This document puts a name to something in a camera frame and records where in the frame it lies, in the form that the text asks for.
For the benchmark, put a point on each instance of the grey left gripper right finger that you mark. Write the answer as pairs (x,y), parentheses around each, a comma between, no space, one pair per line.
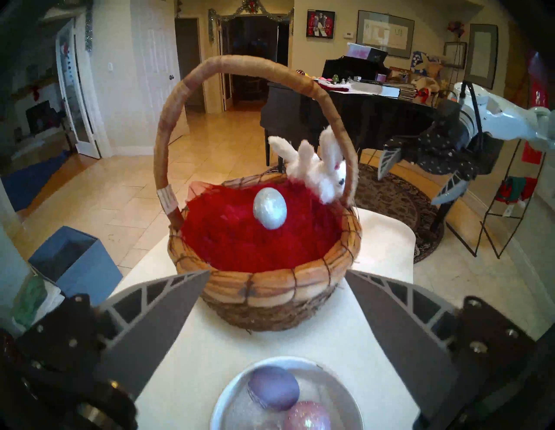
(412,329)

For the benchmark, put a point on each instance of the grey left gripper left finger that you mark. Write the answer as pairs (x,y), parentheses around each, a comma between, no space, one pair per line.
(143,323)

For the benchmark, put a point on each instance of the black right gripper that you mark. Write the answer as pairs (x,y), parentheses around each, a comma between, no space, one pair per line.
(438,151)

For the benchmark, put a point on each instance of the pink glitter easter egg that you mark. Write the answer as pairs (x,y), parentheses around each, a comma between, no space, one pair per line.
(308,418)

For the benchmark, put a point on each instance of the blue glitter easter egg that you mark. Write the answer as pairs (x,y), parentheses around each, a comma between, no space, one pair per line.
(269,208)

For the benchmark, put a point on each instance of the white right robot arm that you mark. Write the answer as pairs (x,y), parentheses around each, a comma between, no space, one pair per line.
(507,117)

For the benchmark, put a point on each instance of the matte purple easter egg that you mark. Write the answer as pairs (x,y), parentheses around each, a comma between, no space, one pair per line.
(273,388)

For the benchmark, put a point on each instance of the round oriental rug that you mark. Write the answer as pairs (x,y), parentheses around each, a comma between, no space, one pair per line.
(390,203)

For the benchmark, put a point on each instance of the blue storage box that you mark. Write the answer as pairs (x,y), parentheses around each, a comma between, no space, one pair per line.
(86,273)

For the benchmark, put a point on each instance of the black grand piano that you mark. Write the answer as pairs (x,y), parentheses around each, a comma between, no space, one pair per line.
(368,117)

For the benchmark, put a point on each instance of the large white plush bunny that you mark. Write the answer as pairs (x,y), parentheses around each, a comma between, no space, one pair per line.
(331,182)

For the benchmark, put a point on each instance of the sheet music stack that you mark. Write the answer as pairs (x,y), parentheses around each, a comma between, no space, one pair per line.
(381,90)

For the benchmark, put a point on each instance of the red and green stocking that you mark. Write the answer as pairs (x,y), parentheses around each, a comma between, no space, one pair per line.
(514,188)

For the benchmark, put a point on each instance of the green jade stone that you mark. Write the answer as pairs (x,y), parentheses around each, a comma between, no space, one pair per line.
(28,299)

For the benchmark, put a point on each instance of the small white plush bunny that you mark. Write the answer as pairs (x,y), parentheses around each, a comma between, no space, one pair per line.
(299,167)

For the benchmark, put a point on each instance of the white bowl with black base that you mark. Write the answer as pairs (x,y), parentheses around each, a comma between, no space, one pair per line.
(230,407)

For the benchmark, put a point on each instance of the red santa hat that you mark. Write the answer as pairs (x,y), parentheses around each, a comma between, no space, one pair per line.
(334,86)

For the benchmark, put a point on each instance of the white paper tag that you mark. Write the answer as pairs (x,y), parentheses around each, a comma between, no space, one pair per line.
(168,199)

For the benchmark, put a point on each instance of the red tulle fabric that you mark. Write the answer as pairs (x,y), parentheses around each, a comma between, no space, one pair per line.
(243,242)

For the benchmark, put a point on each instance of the tall dark framed picture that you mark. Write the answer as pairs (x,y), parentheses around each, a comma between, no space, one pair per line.
(481,56)

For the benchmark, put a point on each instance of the pink printed box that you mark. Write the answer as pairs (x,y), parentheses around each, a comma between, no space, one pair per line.
(366,51)

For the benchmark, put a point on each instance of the large framed artwork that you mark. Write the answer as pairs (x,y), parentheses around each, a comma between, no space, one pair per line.
(386,32)

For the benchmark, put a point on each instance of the red and black framed picture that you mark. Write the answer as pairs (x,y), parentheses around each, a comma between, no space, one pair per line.
(321,24)

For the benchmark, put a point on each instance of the blue floor rug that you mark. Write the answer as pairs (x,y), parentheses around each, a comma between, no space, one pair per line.
(30,182)

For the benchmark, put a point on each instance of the white french door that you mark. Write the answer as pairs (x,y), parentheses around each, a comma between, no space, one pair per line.
(78,108)

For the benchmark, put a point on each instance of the black fireplace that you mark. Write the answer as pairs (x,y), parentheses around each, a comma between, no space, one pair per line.
(39,117)

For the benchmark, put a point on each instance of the green garland with red bow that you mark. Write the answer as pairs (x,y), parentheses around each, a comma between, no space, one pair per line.
(251,6)

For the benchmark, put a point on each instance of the red mantel stocking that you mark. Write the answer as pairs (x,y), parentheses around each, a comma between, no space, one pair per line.
(36,93)

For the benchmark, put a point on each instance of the white panel door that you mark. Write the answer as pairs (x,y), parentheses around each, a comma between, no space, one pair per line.
(156,65)

